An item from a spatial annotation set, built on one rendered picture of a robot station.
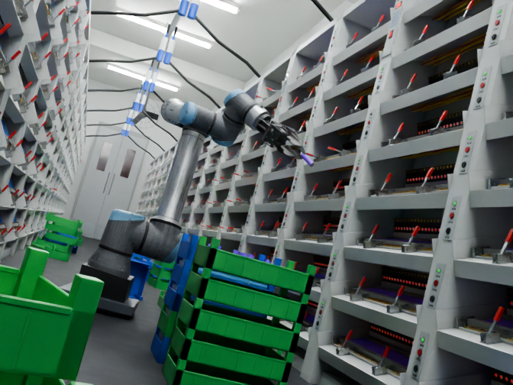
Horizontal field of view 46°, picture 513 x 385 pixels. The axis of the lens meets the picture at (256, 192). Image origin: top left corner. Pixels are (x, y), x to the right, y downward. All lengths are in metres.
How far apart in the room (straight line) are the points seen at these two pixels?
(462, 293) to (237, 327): 0.59
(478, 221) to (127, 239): 1.53
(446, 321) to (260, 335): 0.48
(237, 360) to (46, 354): 1.18
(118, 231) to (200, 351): 1.16
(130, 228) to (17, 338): 2.20
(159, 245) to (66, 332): 2.22
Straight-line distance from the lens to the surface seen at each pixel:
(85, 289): 0.51
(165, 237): 2.72
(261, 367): 1.68
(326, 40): 3.54
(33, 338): 0.50
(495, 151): 1.77
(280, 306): 1.67
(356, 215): 2.32
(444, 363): 1.71
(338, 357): 2.14
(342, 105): 3.11
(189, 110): 2.32
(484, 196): 1.67
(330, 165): 2.68
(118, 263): 2.69
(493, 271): 1.56
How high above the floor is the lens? 0.37
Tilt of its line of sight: 6 degrees up
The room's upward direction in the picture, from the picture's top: 15 degrees clockwise
